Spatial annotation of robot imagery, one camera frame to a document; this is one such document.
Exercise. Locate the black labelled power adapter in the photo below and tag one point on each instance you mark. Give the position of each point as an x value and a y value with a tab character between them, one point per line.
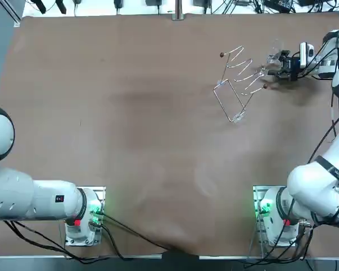
279	4

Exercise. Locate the aluminium frame post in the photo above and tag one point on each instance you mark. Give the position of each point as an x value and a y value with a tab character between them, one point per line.
178	11

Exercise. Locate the black flat device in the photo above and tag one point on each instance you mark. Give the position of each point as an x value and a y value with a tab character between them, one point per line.
308	2

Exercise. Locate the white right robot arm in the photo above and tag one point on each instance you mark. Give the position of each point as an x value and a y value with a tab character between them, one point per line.
310	183

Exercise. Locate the black finned power supply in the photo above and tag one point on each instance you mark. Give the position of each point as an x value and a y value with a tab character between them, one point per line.
200	2
154	2

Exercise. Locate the aluminium frame profile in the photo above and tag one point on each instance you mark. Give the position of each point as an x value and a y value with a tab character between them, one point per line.
12	14

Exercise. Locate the clear glass goblet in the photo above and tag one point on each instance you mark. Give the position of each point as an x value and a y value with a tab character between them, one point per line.
272	57

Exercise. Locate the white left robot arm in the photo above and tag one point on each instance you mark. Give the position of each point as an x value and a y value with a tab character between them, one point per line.
45	200

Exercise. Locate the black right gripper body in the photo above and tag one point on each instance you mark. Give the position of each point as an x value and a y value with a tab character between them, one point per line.
293	69

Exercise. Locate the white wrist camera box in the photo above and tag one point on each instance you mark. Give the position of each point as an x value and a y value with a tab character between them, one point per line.
306	52

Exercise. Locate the small black power adapter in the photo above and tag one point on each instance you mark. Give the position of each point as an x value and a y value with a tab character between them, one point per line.
118	3
78	2

